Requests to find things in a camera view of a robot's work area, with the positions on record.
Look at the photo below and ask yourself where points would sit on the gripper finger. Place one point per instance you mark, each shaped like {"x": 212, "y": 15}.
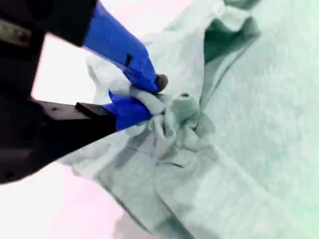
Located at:
{"x": 129, "y": 112}
{"x": 117, "y": 42}

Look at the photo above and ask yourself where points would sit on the pale green T-shirt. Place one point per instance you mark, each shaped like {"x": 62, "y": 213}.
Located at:
{"x": 249, "y": 124}

